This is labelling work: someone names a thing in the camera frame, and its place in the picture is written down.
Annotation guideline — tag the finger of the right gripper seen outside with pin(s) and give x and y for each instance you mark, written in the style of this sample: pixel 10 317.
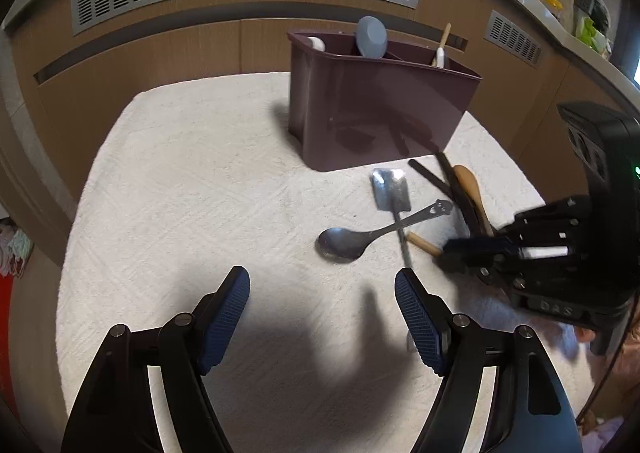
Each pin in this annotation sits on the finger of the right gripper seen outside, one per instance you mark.
pixel 476 256

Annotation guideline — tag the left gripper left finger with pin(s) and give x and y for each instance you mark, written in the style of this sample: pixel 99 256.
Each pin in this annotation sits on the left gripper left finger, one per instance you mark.
pixel 216 317

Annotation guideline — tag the small grey ventilation grille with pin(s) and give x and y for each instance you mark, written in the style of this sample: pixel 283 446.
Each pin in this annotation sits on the small grey ventilation grille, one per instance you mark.
pixel 505 34

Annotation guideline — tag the metal spatula scoop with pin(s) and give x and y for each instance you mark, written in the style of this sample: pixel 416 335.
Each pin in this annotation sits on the metal spatula scoop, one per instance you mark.
pixel 391 194

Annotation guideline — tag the dark metal spoon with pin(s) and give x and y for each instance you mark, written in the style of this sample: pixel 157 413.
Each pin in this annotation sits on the dark metal spoon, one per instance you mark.
pixel 344 245

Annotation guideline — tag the person's right hand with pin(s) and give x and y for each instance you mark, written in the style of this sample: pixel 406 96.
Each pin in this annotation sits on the person's right hand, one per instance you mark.
pixel 616 374

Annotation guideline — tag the wooden spoon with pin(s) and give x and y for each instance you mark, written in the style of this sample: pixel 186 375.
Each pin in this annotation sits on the wooden spoon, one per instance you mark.
pixel 470 186

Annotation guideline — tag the white towel mat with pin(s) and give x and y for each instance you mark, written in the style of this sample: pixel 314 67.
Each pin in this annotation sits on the white towel mat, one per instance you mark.
pixel 197 177

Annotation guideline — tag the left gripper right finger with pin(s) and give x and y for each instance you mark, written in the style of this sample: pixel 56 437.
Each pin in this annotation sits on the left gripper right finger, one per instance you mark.
pixel 426 316

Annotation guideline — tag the maroon plastic utensil holder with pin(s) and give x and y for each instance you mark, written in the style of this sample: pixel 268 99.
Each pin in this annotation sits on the maroon plastic utensil holder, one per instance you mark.
pixel 347 110

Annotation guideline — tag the green packet on counter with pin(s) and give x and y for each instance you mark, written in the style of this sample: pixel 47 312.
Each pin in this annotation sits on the green packet on counter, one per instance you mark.
pixel 587 33

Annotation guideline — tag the light blue rice paddle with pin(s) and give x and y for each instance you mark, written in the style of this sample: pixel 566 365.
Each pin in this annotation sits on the light blue rice paddle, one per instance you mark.
pixel 371 37

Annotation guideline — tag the white tipped wooden chopstick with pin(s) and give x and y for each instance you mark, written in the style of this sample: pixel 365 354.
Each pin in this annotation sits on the white tipped wooden chopstick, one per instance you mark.
pixel 439 59

